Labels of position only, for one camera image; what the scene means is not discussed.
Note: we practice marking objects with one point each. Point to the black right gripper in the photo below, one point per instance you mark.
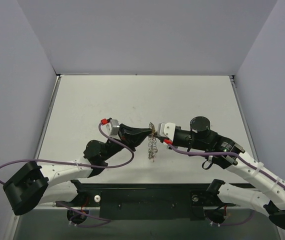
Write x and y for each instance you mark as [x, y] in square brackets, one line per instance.
[178, 138]

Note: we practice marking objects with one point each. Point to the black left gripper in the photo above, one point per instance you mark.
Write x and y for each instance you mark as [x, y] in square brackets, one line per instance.
[122, 133]

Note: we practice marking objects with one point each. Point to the metal disc key organizer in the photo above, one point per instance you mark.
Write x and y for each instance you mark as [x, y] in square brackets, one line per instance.
[152, 143]

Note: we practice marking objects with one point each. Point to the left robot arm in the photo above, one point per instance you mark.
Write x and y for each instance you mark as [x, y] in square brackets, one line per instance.
[44, 181]

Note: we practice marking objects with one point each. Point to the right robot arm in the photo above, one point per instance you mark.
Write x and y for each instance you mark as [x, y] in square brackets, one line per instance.
[268, 198]

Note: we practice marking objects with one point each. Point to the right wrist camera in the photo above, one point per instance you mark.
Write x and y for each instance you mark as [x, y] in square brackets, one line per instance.
[167, 130]

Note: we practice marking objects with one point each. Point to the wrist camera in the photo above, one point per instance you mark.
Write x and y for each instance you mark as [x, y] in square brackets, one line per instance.
[112, 126]
[167, 130]

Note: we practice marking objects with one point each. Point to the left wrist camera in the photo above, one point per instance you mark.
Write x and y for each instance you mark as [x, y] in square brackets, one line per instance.
[112, 126]

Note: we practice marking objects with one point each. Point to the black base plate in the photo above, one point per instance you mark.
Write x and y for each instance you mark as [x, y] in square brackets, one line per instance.
[150, 201]

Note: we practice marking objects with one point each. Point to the aluminium table edge rail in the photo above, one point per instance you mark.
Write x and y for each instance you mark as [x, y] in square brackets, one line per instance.
[233, 84]

